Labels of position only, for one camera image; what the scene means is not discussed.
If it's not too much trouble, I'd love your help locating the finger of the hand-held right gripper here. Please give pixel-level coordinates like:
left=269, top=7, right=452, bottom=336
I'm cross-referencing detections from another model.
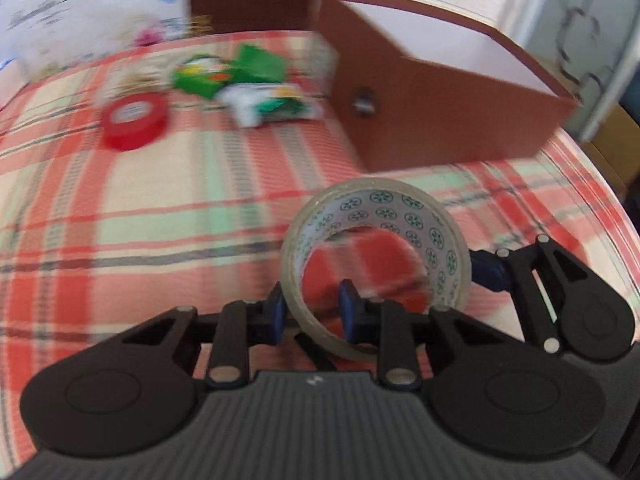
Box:
left=469, top=234, right=587, bottom=353

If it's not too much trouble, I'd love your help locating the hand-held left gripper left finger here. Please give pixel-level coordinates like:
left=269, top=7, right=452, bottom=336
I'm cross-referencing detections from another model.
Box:
left=122, top=281, right=288, bottom=389

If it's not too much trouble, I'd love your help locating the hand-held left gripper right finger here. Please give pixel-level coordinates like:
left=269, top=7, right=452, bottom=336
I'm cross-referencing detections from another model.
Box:
left=337, top=279, right=507, bottom=392

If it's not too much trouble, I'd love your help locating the clear tape roll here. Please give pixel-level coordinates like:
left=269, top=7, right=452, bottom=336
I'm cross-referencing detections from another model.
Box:
left=280, top=177, right=472, bottom=364

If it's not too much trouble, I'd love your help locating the brown cardboard box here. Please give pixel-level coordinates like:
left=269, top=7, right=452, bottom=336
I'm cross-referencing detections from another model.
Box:
left=318, top=0, right=581, bottom=173

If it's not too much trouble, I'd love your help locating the green box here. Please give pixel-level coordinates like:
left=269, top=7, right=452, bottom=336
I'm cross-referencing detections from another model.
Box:
left=231, top=42, right=288, bottom=85

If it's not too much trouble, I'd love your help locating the red plaid blanket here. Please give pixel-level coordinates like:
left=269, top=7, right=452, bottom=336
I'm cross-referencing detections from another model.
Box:
left=0, top=29, right=636, bottom=466

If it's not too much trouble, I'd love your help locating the tan cardboard box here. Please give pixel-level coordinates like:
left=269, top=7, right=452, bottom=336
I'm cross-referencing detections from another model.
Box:
left=581, top=102, right=640, bottom=202

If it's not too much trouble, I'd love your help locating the red tape roll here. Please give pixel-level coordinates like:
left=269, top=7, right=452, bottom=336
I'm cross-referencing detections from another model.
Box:
left=101, top=92, right=170, bottom=152

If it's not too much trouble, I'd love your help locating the green and white snack packet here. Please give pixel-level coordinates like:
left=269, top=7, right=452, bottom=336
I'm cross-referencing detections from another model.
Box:
left=170, top=54, right=236, bottom=98

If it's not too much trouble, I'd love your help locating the pale cabinet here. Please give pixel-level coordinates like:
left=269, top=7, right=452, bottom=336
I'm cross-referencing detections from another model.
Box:
left=515, top=0, right=640, bottom=142

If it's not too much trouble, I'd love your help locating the floral plastic bag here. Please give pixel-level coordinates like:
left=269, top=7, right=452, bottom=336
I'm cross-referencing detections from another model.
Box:
left=0, top=0, right=192, bottom=68

